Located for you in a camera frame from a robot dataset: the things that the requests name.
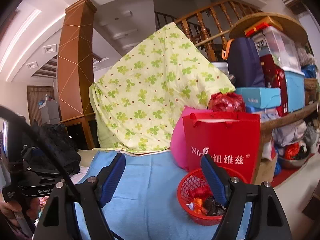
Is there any black plastic bag trash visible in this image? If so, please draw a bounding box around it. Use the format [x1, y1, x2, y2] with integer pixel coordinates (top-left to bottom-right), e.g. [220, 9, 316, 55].
[203, 196, 225, 216]

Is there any orange wrapper trash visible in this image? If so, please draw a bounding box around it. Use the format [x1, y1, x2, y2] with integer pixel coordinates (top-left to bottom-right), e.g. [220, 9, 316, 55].
[192, 198, 208, 216]

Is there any person's left hand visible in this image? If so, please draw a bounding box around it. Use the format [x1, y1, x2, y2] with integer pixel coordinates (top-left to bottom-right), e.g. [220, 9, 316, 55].
[1, 194, 40, 228]

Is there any black jacket pile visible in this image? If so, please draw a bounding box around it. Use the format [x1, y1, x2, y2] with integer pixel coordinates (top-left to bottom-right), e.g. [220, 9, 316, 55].
[21, 120, 81, 174]

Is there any red plastic mesh basket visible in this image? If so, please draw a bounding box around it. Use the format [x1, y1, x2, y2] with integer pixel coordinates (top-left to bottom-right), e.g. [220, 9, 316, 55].
[177, 168, 225, 226]

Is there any metal basin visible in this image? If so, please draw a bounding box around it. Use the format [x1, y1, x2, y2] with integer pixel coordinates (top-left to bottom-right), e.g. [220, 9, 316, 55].
[278, 153, 312, 169]

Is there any red paper shopping bag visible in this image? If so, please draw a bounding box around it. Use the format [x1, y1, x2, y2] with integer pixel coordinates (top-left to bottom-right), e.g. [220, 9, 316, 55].
[183, 112, 260, 183]

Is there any light blue bed sheet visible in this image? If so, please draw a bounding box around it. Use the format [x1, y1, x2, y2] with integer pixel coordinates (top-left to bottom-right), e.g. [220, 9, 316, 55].
[72, 149, 253, 240]

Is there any pink pillow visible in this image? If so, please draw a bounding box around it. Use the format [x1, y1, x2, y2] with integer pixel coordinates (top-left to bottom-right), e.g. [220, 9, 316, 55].
[170, 106, 213, 171]

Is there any red crumpled plastic bag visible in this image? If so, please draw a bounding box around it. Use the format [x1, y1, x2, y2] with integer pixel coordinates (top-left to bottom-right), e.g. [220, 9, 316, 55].
[207, 92, 246, 112]

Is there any light blue cardboard box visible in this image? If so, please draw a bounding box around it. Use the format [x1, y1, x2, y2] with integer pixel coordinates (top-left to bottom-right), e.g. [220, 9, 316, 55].
[235, 87, 281, 109]

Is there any green clover pattern quilt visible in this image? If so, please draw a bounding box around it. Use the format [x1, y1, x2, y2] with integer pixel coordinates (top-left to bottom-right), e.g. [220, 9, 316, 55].
[89, 23, 235, 154]

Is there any brown wooden pillar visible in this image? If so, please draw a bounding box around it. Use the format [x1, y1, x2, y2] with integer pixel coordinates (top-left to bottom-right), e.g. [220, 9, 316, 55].
[57, 0, 97, 150]

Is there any blue plastic storage bin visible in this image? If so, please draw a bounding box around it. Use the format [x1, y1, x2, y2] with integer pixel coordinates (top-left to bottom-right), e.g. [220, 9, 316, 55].
[283, 67, 305, 113]

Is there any dark red gift box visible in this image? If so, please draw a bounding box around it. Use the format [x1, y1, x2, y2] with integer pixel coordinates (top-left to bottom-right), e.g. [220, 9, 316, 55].
[260, 54, 289, 117]

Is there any navy blue backpack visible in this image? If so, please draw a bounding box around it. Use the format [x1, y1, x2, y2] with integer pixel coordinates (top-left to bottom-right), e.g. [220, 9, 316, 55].
[222, 37, 265, 88]

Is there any clear plastic storage bin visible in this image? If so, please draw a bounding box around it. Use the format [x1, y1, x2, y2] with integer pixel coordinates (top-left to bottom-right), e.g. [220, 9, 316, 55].
[251, 26, 301, 72]

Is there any round woven bamboo tray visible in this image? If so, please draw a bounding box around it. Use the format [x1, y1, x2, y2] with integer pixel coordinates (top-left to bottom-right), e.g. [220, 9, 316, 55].
[229, 12, 308, 45]

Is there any wooden stair railing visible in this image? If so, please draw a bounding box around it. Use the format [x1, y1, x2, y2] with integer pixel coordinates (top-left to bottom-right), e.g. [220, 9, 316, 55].
[155, 0, 261, 61]

